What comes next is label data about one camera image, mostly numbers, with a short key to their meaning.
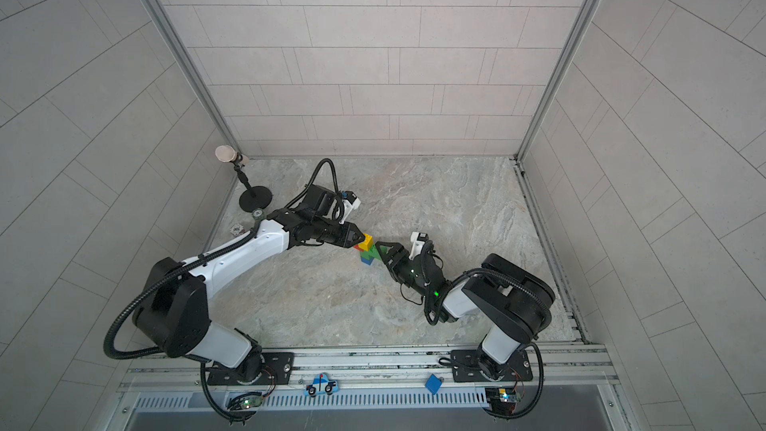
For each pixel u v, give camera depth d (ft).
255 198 3.36
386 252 2.49
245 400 2.14
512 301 1.50
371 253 2.66
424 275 2.08
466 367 2.32
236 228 2.92
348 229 2.36
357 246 2.65
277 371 2.31
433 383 2.29
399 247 2.47
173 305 1.37
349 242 2.40
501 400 2.23
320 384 2.23
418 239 2.63
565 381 2.30
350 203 2.47
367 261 2.92
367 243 2.63
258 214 3.06
